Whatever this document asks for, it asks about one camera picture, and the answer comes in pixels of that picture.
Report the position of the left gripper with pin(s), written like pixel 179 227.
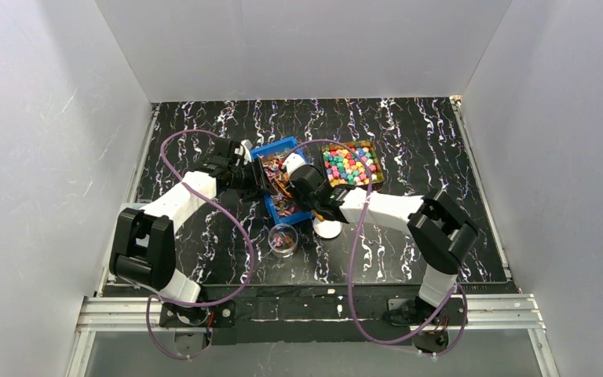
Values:
pixel 259 177

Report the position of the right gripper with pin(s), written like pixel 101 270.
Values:
pixel 291 184

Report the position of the yellow plastic scoop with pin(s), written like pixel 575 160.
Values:
pixel 285 188

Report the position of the square tin of colourful candies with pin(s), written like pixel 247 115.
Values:
pixel 358 164

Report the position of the blue plastic candy bin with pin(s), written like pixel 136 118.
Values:
pixel 279 204

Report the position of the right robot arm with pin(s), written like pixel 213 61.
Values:
pixel 440 228

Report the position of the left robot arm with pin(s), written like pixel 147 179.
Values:
pixel 143 250

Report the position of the white round jar lid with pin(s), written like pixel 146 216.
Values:
pixel 327 230

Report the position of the clear glass jar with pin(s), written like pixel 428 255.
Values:
pixel 283 240

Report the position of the aluminium frame rail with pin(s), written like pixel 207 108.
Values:
pixel 314 314

